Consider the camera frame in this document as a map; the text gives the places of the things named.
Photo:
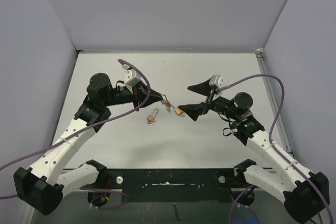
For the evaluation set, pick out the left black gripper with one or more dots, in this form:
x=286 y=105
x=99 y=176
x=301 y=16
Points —
x=141 y=91

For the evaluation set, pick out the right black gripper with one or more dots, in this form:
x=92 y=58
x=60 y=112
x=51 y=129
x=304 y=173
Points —
x=193 y=110

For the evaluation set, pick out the wide brass padlock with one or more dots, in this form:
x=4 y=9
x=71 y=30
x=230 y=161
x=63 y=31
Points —
x=178 y=111

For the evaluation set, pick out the long-shackle brass padlock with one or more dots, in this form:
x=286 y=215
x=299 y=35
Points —
x=151 y=117
x=165 y=101

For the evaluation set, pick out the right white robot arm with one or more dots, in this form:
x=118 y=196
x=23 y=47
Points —
x=303 y=193

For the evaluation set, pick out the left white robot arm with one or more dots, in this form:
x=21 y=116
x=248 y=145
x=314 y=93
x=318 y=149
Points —
x=43 y=185

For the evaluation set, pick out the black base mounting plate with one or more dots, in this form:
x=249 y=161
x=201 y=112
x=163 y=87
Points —
x=172 y=185

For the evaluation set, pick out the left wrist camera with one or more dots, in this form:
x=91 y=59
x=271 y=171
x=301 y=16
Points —
x=131 y=77

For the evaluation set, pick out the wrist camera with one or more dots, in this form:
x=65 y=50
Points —
x=217 y=81
x=131 y=77

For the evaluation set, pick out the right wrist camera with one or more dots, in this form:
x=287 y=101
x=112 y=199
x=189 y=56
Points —
x=217 y=81

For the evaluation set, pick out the aluminium frame rail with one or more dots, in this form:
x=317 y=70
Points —
x=277 y=121

